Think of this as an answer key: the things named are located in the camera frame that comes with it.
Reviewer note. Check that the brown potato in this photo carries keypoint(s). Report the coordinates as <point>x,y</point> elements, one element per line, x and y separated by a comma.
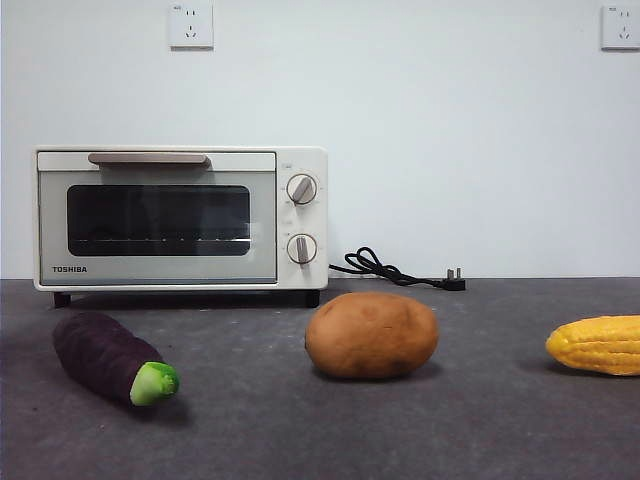
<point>372,335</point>

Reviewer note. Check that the purple eggplant green stem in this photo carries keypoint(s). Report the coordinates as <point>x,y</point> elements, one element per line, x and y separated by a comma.
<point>100,350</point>

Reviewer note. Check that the white toaster oven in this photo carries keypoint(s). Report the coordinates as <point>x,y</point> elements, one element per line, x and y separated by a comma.
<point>312,220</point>

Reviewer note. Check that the beige oven knob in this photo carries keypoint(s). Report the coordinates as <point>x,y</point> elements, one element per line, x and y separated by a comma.
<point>301,249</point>
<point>302,189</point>

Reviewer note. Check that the yellow corn cob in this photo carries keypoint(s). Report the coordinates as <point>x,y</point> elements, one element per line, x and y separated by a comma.
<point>595,345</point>

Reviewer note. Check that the white wall socket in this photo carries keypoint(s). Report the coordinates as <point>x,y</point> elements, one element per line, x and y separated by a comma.
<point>621,27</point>
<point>191,25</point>

